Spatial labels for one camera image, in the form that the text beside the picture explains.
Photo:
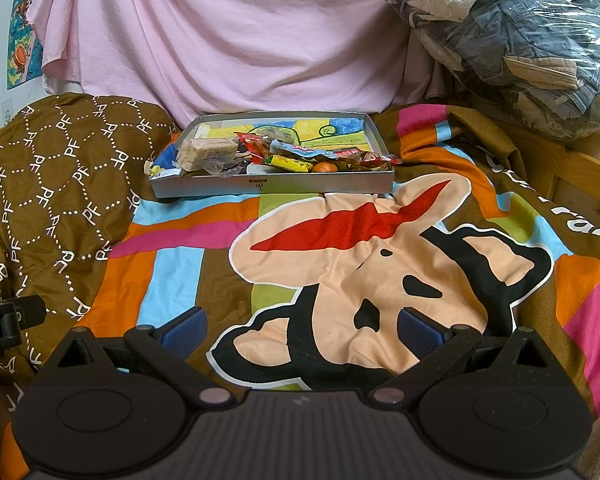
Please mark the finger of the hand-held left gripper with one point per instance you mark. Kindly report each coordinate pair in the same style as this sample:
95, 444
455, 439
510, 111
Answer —
30, 312

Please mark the light blue jelly packet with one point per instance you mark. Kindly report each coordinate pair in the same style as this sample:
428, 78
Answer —
257, 168

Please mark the grey box lid with drawing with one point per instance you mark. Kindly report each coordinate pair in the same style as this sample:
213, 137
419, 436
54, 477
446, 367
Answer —
280, 187

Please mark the brown patterned quilt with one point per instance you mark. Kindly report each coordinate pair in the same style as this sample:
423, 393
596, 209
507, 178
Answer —
45, 200

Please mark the cartoon wall poster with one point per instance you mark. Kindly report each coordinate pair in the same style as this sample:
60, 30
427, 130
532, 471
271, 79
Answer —
25, 30

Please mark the light blue candy packet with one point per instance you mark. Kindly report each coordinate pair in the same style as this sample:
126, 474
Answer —
295, 148

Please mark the yellow green snack packet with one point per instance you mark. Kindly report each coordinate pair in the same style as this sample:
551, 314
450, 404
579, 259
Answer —
290, 164

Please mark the pink bed sheet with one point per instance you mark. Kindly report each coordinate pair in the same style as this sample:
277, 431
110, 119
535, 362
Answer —
230, 35

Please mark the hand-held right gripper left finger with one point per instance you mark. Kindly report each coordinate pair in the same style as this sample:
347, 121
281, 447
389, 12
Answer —
185, 332

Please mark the blue and white packet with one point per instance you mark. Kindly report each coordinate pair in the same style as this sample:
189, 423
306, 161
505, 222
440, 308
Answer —
164, 167

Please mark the red snack packet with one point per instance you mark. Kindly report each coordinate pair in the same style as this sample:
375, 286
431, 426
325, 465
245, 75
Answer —
385, 159

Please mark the clear bag of clothes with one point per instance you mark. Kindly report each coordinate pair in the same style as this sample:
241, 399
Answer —
520, 35

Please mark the gold snack packet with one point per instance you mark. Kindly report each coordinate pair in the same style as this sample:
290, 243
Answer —
355, 161

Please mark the orange cracker pack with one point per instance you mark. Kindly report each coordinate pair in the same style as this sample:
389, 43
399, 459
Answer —
205, 152

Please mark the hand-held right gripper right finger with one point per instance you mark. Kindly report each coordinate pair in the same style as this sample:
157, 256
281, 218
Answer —
422, 332

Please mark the clear pastry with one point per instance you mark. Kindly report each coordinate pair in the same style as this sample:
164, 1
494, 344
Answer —
211, 167

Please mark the colourful cartoon printed blanket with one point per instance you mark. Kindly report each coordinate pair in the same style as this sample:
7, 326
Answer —
330, 260

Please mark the spotted quail egg packet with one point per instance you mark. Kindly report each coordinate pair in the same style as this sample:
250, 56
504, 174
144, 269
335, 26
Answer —
235, 165

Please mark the mandarin orange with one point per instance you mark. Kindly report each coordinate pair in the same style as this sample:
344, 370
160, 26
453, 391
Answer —
325, 166

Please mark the white wall socket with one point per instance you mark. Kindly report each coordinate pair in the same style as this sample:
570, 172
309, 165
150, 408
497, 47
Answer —
6, 112

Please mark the small red green packet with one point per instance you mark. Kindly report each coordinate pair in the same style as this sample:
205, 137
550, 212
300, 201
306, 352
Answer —
254, 147

